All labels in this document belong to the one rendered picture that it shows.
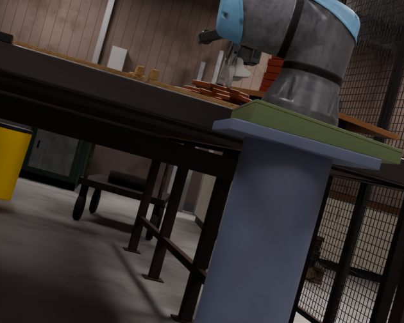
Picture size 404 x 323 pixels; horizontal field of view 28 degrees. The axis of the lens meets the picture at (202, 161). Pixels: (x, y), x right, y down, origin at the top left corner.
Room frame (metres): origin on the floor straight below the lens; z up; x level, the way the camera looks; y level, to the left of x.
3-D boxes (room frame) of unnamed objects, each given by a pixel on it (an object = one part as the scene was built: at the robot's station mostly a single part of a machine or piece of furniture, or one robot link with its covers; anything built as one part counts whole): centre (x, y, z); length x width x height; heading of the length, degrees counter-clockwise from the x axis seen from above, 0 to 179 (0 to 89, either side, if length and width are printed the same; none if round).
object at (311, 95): (1.50, -0.15, 0.95); 0.15 x 0.15 x 0.10
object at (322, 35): (1.51, -0.15, 1.07); 0.13 x 0.12 x 0.14; 92
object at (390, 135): (2.71, -0.26, 1.03); 0.50 x 0.50 x 0.02; 41
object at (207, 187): (9.42, -1.20, 0.42); 2.15 x 1.74 x 0.84; 96
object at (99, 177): (7.29, 0.58, 0.55); 1.39 x 0.81 x 1.10; 3
